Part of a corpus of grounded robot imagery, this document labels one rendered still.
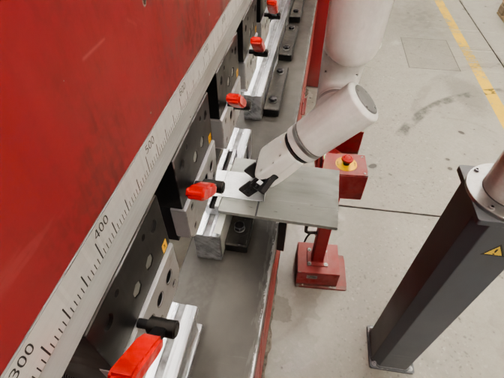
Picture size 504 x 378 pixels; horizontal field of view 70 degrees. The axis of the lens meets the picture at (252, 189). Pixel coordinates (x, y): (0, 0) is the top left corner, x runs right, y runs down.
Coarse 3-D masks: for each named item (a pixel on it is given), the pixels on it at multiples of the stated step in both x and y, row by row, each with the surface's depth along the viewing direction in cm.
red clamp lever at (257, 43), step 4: (252, 40) 68; (256, 40) 68; (260, 40) 68; (252, 44) 69; (256, 44) 69; (260, 44) 69; (264, 44) 72; (256, 48) 71; (260, 48) 70; (264, 48) 73; (252, 52) 77; (256, 52) 76; (260, 52) 75; (264, 52) 76; (260, 56) 77; (264, 56) 76
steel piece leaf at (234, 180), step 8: (232, 176) 87; (240, 176) 87; (248, 176) 87; (232, 184) 85; (240, 184) 85; (224, 192) 84; (232, 192) 84; (240, 192) 84; (256, 192) 84; (256, 200) 82; (264, 200) 82
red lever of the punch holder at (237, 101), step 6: (228, 96) 55; (234, 96) 55; (240, 96) 55; (228, 102) 55; (234, 102) 55; (240, 102) 55; (246, 102) 60; (234, 108) 63; (240, 108) 63; (246, 108) 63
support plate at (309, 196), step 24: (240, 168) 89; (312, 168) 89; (288, 192) 84; (312, 192) 84; (336, 192) 84; (240, 216) 80; (264, 216) 79; (288, 216) 79; (312, 216) 79; (336, 216) 79
